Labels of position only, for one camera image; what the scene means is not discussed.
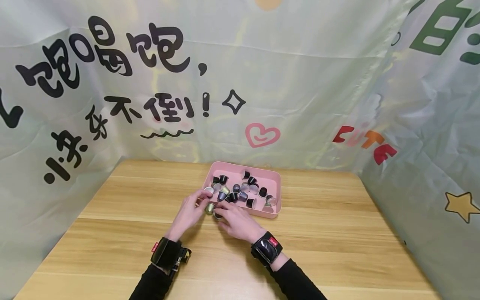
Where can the pink plastic tray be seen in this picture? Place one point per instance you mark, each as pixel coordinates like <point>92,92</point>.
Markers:
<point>232,171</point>

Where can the gold coffee capsule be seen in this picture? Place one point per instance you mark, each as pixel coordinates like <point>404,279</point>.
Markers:
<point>209,208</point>

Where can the dark green coffee capsule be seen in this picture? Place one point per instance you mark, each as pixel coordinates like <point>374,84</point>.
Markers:
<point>217,216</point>

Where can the person's right hand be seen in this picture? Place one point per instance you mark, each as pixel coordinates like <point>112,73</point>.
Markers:
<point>240,223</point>

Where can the black wrist band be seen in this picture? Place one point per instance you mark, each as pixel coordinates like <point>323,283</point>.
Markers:
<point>267,248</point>
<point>167,254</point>

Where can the person's left fingers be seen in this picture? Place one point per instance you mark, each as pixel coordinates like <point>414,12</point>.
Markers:
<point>199,193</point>

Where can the person's left forearm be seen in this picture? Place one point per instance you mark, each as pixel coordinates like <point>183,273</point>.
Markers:
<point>152,283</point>

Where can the person's right thumb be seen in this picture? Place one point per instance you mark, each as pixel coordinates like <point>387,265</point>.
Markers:
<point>224,226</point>

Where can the person's left hand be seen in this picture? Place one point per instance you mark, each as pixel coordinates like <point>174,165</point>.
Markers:
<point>185,216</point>

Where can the pile of coffee capsules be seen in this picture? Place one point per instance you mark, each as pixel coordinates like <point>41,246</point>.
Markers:
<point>243,191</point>

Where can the person's right fingers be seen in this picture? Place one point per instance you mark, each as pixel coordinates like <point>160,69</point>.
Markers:
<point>225,208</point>

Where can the person's right forearm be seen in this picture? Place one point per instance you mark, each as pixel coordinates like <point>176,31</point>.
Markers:
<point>296,281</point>

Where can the person's left thumb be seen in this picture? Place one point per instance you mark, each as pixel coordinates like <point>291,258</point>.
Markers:
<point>202,205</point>

